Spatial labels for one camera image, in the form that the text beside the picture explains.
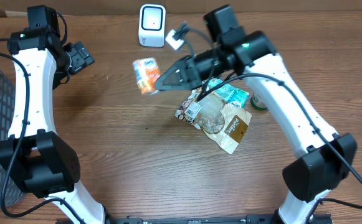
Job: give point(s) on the white barcode scanner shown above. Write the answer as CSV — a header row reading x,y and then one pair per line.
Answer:
x,y
151,26

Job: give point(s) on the orange small packet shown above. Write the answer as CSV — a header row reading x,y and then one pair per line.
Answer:
x,y
147,72

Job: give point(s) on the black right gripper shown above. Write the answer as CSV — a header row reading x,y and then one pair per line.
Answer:
x,y
187,76

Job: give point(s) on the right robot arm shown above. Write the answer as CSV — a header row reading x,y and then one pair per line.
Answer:
x,y
323,157

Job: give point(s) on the teal snack packet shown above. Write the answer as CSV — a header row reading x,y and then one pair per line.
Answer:
x,y
225,92

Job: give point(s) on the beige snack bag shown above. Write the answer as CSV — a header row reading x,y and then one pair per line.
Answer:
x,y
224,123

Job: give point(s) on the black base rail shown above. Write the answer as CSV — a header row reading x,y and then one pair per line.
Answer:
x,y
193,220

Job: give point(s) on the green tissue packet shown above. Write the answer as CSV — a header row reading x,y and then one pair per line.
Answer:
x,y
239,98

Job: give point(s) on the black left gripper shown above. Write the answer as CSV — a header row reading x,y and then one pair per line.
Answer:
x,y
82,58

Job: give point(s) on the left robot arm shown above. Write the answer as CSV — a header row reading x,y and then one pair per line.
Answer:
x,y
34,157

